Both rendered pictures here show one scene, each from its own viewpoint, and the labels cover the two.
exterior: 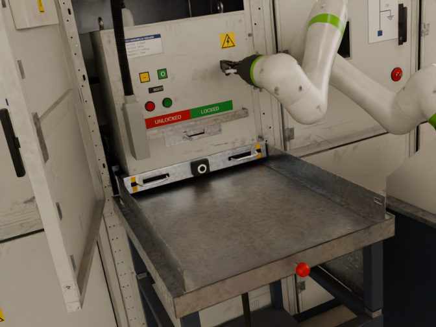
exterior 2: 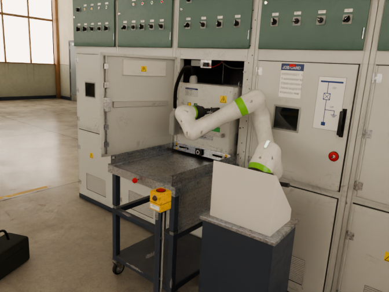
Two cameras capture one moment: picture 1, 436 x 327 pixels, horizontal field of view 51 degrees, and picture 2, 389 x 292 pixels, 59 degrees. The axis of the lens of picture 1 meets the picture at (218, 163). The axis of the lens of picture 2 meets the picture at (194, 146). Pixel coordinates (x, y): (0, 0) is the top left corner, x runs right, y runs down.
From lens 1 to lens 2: 208 cm
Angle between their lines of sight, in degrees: 57
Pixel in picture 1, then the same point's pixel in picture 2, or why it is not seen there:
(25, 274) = not seen: hidden behind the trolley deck
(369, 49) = (312, 131)
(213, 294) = (116, 171)
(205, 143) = (205, 142)
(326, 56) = (216, 115)
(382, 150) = (313, 203)
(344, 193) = (189, 176)
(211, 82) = not seen: hidden behind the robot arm
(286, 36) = not seen: hidden behind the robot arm
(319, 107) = (187, 132)
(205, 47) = (213, 99)
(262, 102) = (242, 137)
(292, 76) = (178, 115)
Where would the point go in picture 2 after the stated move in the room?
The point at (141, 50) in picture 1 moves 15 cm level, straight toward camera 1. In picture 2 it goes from (190, 93) to (173, 93)
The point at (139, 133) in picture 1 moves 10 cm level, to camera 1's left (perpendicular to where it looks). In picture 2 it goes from (171, 124) to (165, 121)
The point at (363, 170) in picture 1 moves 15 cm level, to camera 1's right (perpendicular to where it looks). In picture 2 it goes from (296, 209) to (314, 218)
